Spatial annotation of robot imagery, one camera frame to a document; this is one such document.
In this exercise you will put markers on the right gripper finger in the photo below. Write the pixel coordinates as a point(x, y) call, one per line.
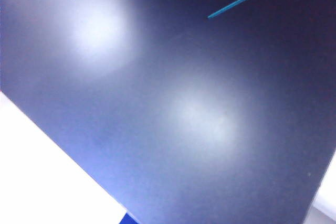
point(129, 219)

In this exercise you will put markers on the black Hasee laptop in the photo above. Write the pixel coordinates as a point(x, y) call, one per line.
point(157, 77)

